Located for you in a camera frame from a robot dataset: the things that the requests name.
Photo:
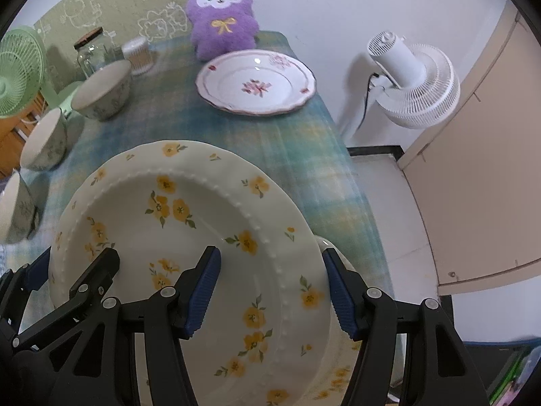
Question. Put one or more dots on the glass jar with lid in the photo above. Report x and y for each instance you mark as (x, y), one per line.
(95, 53)

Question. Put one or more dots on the yellow floral plate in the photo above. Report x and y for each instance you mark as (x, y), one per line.
(334, 368)
(177, 237)

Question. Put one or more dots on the green printed package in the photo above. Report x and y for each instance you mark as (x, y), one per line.
(515, 380)

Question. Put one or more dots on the beige door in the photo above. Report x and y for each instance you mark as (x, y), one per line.
(486, 177)

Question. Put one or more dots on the purple plush bunny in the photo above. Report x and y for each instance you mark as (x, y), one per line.
(224, 29)

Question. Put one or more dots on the green cartoon wall sheet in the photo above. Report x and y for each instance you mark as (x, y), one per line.
(118, 0)

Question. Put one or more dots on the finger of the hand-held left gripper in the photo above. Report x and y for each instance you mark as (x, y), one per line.
(38, 268)
(97, 270)

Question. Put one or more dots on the cotton swab container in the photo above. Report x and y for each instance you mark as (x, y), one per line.
(137, 55)

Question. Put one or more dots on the green desk fan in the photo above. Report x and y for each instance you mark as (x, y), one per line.
(19, 72)

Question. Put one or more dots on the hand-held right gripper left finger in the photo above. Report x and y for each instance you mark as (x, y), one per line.
(203, 292)

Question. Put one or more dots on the white fan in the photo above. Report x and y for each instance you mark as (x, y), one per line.
(418, 84)

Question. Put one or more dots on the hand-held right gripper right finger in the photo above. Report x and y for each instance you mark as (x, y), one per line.
(342, 296)

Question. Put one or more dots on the white leaf print bowl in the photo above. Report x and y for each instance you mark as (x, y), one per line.
(105, 93)
(15, 211)
(46, 139)

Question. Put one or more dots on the pink floral plate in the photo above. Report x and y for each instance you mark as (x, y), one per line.
(258, 86)

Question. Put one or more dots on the orange wooden furniture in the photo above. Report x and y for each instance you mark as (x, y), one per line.
(10, 143)

